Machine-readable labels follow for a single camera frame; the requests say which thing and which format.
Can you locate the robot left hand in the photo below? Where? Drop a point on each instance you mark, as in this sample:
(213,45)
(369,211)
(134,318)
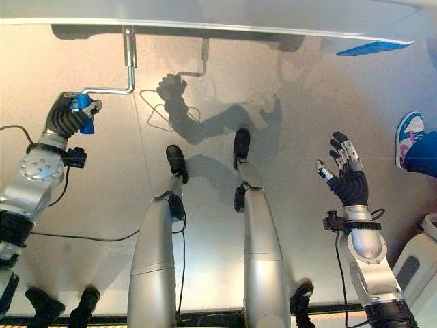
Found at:
(59,119)

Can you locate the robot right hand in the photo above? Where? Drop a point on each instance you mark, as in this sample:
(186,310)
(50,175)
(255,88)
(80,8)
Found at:
(353,186)

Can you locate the metal crank with blue grip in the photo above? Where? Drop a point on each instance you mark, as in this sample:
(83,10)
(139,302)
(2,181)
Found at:
(85,118)

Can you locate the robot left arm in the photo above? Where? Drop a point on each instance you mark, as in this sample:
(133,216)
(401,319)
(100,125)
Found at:
(32,181)

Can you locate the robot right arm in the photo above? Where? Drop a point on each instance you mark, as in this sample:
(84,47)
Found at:
(370,259)

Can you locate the blue bed part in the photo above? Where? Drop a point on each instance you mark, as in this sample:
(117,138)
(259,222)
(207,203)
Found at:
(372,48)

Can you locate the white hospital bed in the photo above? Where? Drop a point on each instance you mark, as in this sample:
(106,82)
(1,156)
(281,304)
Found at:
(205,13)

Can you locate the person's shoe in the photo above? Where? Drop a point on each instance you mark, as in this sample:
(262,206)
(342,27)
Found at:
(408,136)

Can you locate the person's leg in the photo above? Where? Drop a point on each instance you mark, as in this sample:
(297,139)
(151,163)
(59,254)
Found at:
(423,155)

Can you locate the white machine base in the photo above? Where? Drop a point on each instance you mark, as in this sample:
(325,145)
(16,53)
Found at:
(418,259)

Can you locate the robot right leg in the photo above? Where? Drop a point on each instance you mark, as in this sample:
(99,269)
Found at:
(263,259)

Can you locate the robot leg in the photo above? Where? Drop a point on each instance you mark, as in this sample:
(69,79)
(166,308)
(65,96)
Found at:
(263,259)
(153,259)

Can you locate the robot left leg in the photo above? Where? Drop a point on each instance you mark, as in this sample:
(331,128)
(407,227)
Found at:
(153,259)

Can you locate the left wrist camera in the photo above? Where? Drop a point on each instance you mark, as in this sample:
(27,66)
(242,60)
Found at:
(75,156)

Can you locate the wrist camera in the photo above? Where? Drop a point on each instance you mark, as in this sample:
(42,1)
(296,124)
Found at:
(333,221)
(75,156)

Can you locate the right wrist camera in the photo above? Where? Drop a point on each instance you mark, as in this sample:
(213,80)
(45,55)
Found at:
(333,221)

